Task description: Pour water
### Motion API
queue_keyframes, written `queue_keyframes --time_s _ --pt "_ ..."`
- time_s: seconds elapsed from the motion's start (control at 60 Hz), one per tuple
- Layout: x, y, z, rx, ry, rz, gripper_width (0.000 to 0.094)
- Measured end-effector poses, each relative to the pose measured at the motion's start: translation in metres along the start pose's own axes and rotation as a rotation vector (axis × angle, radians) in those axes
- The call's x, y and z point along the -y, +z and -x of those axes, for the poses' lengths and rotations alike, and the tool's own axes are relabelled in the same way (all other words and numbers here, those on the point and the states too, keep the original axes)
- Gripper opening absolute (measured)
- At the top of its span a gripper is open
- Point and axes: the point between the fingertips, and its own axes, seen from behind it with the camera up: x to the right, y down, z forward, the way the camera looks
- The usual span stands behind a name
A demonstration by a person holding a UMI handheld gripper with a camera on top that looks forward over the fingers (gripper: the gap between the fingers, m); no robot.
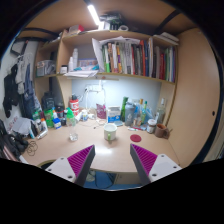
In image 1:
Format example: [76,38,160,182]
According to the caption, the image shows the grey water bottle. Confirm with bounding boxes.
[125,102,135,126]

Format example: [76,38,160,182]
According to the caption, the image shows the green tall bottle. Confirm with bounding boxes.
[120,97,128,122]

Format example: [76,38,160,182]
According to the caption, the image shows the white lidded jar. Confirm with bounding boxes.
[147,119,156,134]

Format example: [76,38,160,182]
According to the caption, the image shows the white spray bottle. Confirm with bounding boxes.
[72,48,78,69]

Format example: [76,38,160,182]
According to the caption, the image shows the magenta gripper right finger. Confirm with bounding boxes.
[130,144,181,186]

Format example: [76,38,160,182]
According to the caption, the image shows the brown ceramic mug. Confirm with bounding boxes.
[155,124,170,139]

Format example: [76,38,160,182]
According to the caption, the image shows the ceiling strip light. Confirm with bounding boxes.
[87,4,100,26]

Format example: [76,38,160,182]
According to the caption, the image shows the clear bottle green cap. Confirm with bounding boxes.
[66,108,78,141]

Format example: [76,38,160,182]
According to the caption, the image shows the wooden shelf unit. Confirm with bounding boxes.
[34,30,178,118]

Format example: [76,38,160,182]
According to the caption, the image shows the clear glass bottle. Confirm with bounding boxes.
[156,98,165,123]

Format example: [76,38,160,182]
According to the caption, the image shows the hanging dark clothes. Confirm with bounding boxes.
[3,64,35,118]

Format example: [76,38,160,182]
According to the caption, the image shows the black coiled cable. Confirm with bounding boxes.
[25,140,39,157]

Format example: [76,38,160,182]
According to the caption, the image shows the green packet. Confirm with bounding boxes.
[44,109,54,128]

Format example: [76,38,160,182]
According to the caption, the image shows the stack of papers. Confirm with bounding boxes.
[64,70,98,78]

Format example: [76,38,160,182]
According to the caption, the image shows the row of books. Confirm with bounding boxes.
[92,36,176,83]

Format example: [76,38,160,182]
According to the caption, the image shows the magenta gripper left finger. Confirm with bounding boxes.
[46,145,95,186]

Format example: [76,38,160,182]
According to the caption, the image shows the clear plastic storage box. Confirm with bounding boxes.
[36,60,56,77]

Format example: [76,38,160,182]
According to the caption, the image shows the red round coaster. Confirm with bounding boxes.
[130,134,141,142]

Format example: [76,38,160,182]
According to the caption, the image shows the white mug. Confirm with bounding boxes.
[104,123,117,141]

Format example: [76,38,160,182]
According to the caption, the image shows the magenta snack bag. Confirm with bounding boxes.
[97,104,106,119]

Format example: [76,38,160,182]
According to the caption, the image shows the red white canister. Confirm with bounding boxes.
[69,94,79,116]

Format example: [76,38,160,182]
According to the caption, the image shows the blue white box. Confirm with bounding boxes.
[107,106,121,123]

